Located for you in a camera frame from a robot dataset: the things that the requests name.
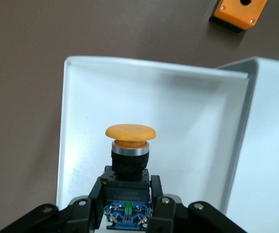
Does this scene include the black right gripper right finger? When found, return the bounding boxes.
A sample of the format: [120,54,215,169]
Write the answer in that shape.
[146,175,179,233]

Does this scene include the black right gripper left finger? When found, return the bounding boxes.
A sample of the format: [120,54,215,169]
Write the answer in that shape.
[64,176,107,233]

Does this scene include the yellow mushroom push button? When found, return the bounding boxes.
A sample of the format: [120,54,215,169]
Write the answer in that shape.
[100,124,157,231]

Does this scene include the white plastic bin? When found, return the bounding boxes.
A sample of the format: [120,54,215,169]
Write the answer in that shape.
[56,55,249,212]

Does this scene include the orange button enclosure box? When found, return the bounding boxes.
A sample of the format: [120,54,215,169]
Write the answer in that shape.
[209,0,268,34]

